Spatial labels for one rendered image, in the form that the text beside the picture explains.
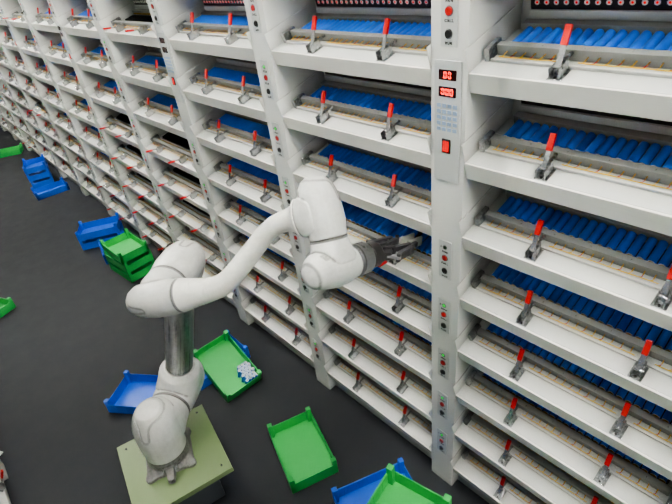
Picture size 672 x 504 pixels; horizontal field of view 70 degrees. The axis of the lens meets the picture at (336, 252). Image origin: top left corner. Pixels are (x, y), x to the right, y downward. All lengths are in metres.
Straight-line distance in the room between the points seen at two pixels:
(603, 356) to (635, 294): 0.20
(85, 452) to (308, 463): 1.03
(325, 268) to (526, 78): 0.60
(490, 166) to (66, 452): 2.21
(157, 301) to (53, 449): 1.38
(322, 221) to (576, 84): 0.61
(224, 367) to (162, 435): 0.74
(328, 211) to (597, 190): 0.59
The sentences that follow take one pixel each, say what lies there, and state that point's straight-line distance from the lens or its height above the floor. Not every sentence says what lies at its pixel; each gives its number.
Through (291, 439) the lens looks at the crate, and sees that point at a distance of 2.25.
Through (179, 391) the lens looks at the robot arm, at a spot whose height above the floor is 0.45.
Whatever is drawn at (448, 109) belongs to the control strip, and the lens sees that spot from 1.14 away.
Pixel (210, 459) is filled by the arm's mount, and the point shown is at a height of 0.22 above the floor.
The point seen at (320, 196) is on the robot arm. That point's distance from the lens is 1.19.
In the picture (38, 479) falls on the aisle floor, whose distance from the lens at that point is 2.62.
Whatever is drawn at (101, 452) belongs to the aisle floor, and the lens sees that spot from 2.55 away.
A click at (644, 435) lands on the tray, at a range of 1.42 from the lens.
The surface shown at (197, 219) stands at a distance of 2.85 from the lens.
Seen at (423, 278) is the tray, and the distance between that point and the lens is 1.44.
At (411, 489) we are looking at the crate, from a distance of 1.61.
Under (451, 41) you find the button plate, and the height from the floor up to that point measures 1.60.
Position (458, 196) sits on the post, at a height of 1.25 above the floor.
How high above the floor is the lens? 1.81
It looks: 33 degrees down
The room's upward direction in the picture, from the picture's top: 8 degrees counter-clockwise
